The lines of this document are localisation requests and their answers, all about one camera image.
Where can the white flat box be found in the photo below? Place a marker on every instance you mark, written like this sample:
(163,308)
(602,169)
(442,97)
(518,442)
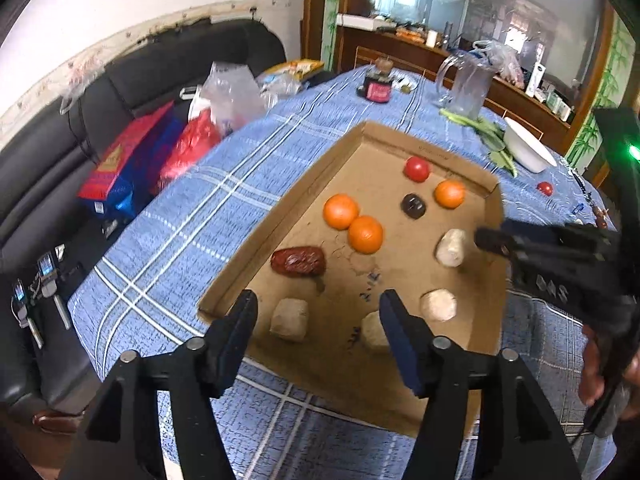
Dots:
(357,21)

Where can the red and blue box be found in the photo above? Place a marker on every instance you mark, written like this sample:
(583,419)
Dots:
(130,155)

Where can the bamboo wall sticker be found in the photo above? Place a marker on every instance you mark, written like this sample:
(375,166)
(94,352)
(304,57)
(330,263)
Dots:
(332,10)
(602,105)

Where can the plastic bag of food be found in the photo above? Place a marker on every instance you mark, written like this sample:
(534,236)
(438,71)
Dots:
(500,62)

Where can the large red jujube date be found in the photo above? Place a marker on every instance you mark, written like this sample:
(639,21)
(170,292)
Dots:
(298,260)

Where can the brown cardboard tray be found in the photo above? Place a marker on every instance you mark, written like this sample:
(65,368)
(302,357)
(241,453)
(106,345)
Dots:
(400,270)

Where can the dark purple plum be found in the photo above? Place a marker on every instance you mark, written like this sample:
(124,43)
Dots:
(413,205)

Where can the white paper cup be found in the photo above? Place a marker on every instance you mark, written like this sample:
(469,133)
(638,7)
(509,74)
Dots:
(431,38)

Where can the red plastic bag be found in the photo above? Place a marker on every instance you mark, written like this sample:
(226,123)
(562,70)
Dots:
(192,146)

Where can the person's right hand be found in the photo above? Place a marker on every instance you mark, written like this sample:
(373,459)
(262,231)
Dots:
(592,375)

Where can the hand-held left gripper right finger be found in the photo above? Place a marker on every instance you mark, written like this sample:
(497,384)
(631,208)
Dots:
(400,345)

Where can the small red tomato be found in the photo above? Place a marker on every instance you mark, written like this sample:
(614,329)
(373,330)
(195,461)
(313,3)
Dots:
(545,188)

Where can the small green fruit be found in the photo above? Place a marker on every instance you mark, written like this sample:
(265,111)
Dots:
(407,87)

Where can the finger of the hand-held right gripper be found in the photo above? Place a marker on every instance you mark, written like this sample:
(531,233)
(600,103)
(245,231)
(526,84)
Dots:
(492,240)

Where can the small handheld device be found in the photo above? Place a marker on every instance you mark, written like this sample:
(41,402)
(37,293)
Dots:
(49,272)
(21,305)

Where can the white small boxes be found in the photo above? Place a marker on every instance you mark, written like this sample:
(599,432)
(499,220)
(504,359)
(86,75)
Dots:
(557,104)

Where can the pink jar with cork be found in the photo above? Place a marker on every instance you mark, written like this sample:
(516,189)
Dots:
(378,89)

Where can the wooden counter cabinet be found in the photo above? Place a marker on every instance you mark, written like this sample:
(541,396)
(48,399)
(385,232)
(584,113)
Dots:
(400,47)

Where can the orange mandarin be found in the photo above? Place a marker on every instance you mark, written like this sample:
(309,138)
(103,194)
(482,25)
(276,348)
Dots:
(341,211)
(450,194)
(365,233)

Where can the green leafy vegetable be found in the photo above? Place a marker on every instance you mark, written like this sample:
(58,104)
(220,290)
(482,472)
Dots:
(472,122)
(502,157)

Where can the black leather sofa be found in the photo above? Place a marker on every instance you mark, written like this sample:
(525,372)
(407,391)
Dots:
(45,170)

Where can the large red tomato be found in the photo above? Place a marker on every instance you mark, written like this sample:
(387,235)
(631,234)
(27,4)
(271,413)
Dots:
(416,169)

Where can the clear plastic pitcher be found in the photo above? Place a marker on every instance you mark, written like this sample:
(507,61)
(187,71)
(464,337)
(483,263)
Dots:
(467,87)

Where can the clear plastic bag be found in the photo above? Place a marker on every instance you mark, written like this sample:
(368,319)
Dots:
(230,95)

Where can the white bowl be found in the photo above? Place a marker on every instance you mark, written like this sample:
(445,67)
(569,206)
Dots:
(530,149)

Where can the yellow snack packet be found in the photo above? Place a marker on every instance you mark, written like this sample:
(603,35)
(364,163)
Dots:
(295,67)

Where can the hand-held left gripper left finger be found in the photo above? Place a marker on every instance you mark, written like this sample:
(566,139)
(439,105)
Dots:
(235,345)

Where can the blue plaid tablecloth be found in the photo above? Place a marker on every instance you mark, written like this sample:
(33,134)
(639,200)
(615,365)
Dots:
(210,200)

